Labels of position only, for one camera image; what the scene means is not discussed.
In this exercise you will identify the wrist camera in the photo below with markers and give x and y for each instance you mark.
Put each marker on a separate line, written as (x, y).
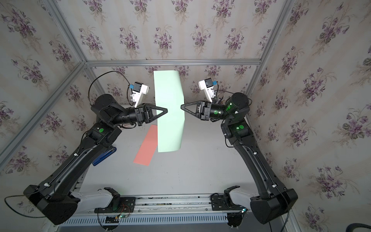
(138, 92)
(207, 86)

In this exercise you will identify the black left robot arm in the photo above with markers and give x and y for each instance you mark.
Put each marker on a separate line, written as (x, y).
(53, 196)

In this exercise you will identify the blue stapler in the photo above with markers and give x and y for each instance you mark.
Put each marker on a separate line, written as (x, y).
(104, 156)

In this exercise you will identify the pink paper sheet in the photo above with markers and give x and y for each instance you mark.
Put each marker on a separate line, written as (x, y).
(147, 148)

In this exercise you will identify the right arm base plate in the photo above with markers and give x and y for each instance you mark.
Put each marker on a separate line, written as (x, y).
(222, 203)

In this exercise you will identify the green paper sheet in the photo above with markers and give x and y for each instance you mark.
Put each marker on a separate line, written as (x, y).
(169, 94)

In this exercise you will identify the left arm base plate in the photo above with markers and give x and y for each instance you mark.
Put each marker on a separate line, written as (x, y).
(122, 205)

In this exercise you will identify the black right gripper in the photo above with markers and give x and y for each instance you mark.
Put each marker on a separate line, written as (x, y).
(204, 109)

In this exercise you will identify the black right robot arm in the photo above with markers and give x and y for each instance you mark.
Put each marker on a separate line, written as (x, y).
(239, 136)

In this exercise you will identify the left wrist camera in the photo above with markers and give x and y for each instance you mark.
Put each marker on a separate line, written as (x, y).
(138, 92)

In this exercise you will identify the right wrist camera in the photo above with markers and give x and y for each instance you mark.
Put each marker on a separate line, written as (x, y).
(207, 86)

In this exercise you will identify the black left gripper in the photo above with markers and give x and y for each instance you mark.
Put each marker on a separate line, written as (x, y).
(143, 114)

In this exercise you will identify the aluminium mounting rail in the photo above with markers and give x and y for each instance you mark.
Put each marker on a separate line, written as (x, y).
(179, 203)

